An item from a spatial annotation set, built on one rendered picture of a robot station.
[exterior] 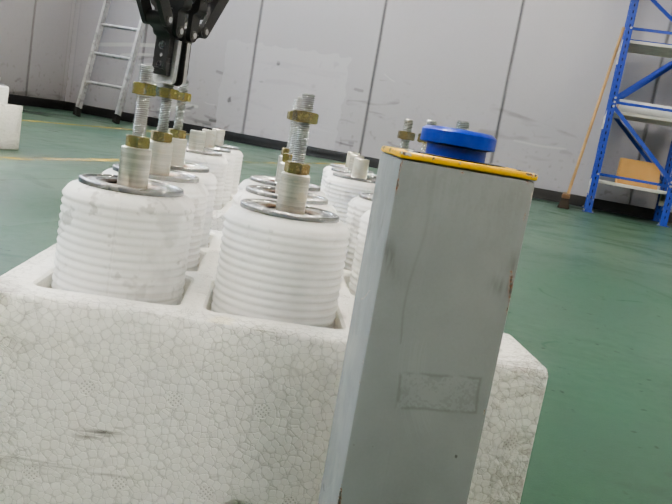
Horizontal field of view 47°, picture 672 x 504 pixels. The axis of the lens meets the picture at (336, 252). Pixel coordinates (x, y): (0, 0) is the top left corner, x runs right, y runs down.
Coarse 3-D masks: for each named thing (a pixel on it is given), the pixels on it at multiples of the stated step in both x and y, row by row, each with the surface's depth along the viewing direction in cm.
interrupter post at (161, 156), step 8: (152, 144) 67; (160, 144) 67; (168, 144) 67; (152, 152) 67; (160, 152) 67; (168, 152) 68; (152, 160) 67; (160, 160) 67; (168, 160) 68; (152, 168) 67; (160, 168) 68; (168, 168) 68
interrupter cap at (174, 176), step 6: (114, 168) 66; (150, 174) 65; (156, 174) 66; (174, 174) 70; (180, 174) 70; (186, 174) 71; (192, 174) 71; (162, 180) 65; (168, 180) 65; (174, 180) 66; (180, 180) 66; (186, 180) 66; (192, 180) 67; (198, 180) 69
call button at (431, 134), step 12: (432, 132) 40; (444, 132) 39; (456, 132) 39; (468, 132) 39; (432, 144) 40; (444, 144) 40; (456, 144) 39; (468, 144) 39; (480, 144) 39; (492, 144) 40; (456, 156) 40; (468, 156) 40; (480, 156) 40
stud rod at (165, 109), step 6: (168, 84) 67; (162, 102) 67; (168, 102) 67; (162, 108) 67; (168, 108) 67; (162, 114) 67; (168, 114) 67; (162, 120) 67; (168, 120) 68; (162, 126) 67
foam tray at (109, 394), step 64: (0, 320) 50; (64, 320) 51; (128, 320) 51; (192, 320) 51; (256, 320) 54; (0, 384) 51; (64, 384) 51; (128, 384) 52; (192, 384) 52; (256, 384) 52; (320, 384) 53; (512, 384) 54; (0, 448) 52; (64, 448) 52; (128, 448) 52; (192, 448) 53; (256, 448) 53; (320, 448) 54; (512, 448) 55
